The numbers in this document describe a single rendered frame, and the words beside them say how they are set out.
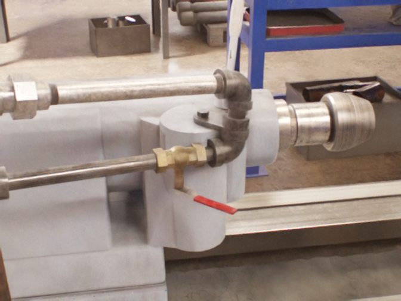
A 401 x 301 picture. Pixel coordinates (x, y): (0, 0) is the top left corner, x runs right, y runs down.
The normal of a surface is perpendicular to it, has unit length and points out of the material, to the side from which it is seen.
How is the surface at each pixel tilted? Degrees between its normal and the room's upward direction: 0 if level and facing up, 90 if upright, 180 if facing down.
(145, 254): 61
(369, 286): 9
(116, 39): 90
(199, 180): 90
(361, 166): 0
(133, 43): 90
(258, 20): 90
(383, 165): 0
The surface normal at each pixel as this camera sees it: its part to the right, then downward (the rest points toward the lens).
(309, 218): 0.00, -0.89
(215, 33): 0.22, 0.44
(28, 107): 0.44, 0.57
